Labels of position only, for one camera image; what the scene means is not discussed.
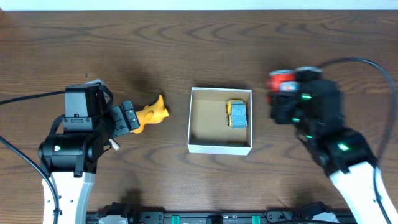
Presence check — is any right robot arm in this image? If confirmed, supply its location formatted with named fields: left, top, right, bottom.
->
left=267, top=67, right=397, bottom=223

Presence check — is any orange toy rhino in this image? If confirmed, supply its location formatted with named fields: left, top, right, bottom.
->
left=132, top=95, right=169, bottom=134

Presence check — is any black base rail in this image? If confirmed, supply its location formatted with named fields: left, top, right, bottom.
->
left=86, top=202, right=356, bottom=224

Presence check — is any yellow grey toy truck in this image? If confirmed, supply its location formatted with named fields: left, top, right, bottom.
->
left=226, top=99, right=248, bottom=129

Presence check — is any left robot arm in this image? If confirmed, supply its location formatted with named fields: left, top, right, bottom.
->
left=38, top=80, right=140, bottom=223

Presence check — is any red toy car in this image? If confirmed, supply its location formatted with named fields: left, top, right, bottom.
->
left=266, top=70, right=299, bottom=103

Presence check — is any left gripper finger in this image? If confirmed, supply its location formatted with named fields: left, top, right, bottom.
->
left=122, top=101, right=140, bottom=131
left=110, top=106, right=130, bottom=138

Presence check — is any white cardboard box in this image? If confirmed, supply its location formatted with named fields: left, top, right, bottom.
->
left=187, top=87, right=252, bottom=156

